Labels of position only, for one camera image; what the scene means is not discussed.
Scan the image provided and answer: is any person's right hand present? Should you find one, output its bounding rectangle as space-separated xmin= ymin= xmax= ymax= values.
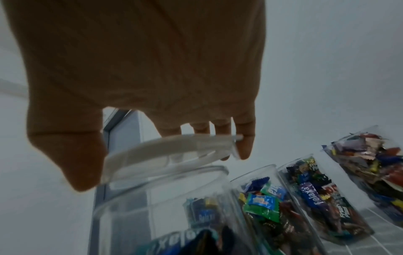
xmin=3 ymin=0 xmax=267 ymax=192

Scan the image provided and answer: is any large white-rimmed jar lid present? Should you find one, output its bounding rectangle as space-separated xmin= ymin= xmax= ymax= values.
xmin=100 ymin=133 xmax=244 ymax=191

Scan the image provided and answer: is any small transparent plastic jar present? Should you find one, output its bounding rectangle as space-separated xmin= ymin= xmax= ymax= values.
xmin=277 ymin=153 xmax=376 ymax=246
xmin=322 ymin=124 xmax=403 ymax=229

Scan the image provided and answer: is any grey door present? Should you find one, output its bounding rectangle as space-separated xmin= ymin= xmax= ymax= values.
xmin=88 ymin=108 xmax=152 ymax=255

